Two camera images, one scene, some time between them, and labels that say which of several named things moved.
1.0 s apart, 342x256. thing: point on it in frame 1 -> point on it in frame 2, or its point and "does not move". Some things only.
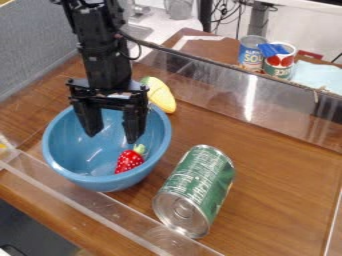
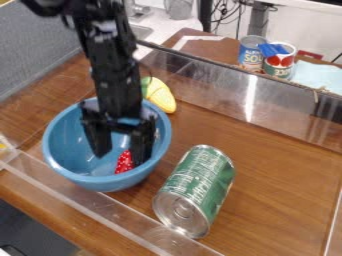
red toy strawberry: (130, 159) does not move
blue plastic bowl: (87, 158) does not move
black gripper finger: (135, 116) -> (143, 137)
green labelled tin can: (195, 190) does not move
